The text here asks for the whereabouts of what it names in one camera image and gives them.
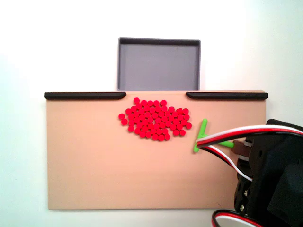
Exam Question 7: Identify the grey plastic tray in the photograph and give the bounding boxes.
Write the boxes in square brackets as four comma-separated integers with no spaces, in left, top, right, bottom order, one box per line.
[117,37,202,92]

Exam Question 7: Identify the black edge rail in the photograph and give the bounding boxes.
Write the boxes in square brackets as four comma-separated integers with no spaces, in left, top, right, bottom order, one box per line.
[44,91,127,101]
[186,91,269,100]

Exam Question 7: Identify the beige rectangular work board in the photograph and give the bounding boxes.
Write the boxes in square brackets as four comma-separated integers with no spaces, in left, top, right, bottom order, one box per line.
[46,89,269,210]

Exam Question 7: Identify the green T pusher brown handle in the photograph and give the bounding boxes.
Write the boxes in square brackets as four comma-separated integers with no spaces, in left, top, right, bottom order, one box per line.
[193,119,249,157]

